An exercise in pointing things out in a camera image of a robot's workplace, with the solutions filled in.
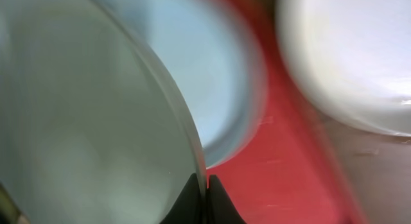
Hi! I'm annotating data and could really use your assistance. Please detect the light blue plate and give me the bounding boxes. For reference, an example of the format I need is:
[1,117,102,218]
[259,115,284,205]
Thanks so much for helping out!
[97,0,267,168]

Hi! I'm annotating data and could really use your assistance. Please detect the light green plate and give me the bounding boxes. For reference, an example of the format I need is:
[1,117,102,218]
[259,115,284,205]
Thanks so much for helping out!
[1,0,206,224]

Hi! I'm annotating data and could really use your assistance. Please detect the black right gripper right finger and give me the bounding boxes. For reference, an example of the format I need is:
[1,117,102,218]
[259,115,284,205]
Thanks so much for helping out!
[206,175,246,224]

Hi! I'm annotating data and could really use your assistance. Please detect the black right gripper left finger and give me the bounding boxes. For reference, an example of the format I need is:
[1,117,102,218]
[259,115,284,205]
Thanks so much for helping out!
[160,173,203,224]

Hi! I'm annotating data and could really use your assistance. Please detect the white plate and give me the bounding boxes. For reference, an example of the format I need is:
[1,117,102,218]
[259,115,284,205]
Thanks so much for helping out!
[275,0,410,136]

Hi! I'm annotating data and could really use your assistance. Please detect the red plastic tray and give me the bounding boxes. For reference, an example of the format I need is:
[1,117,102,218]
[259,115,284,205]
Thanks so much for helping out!
[208,0,367,223]

